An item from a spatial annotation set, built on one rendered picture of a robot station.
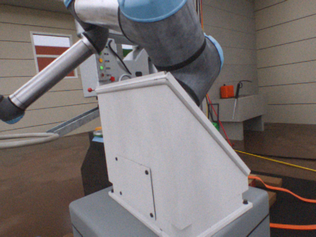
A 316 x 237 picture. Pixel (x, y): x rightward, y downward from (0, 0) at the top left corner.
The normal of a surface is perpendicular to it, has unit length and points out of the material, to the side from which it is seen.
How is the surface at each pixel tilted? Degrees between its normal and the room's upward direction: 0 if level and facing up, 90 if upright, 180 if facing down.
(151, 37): 134
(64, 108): 90
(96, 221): 0
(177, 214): 90
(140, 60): 90
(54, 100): 90
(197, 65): 116
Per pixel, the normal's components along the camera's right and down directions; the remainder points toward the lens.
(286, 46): -0.76, 0.15
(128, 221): -0.10, -0.99
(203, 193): 0.58, 0.04
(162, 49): -0.26, 0.81
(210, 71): 0.73, 0.21
